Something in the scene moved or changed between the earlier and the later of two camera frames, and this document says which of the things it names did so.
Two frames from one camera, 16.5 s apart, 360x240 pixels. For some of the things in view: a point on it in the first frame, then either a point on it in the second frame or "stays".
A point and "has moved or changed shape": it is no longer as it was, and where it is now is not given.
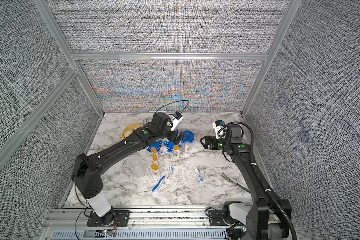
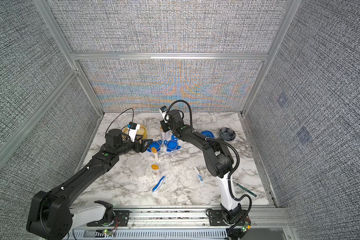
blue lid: x=157 y=145 stays
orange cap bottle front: x=155 y=170 stays
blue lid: x=188 y=137 has moved or changed shape
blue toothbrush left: x=157 y=185 stays
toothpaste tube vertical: x=198 y=175 stays
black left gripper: x=173 y=138 → x=143 y=148
